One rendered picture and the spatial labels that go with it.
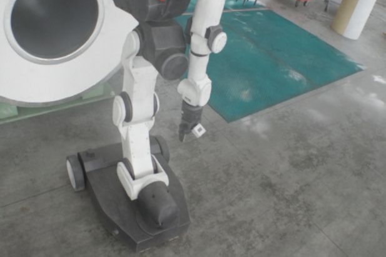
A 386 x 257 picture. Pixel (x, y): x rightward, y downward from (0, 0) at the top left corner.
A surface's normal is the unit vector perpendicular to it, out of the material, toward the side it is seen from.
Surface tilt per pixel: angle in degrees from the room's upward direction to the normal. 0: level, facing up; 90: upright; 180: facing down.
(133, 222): 0
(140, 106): 73
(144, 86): 86
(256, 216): 0
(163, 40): 45
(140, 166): 49
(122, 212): 0
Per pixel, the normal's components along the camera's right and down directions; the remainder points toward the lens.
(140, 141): 0.56, 0.18
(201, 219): 0.21, -0.78
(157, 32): 0.52, -0.13
